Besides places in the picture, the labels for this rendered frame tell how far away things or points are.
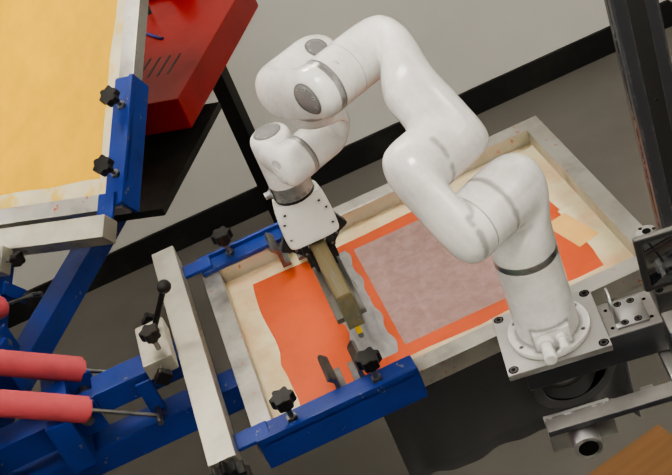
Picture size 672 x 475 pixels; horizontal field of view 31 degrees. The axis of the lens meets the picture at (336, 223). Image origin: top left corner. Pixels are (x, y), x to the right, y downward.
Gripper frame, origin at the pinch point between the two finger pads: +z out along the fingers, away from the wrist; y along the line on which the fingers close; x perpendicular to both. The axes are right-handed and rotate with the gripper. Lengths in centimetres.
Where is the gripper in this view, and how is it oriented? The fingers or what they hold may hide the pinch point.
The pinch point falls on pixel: (322, 255)
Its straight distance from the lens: 225.9
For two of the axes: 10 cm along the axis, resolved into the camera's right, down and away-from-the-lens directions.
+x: -2.6, -4.8, 8.4
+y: 9.1, -4.2, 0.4
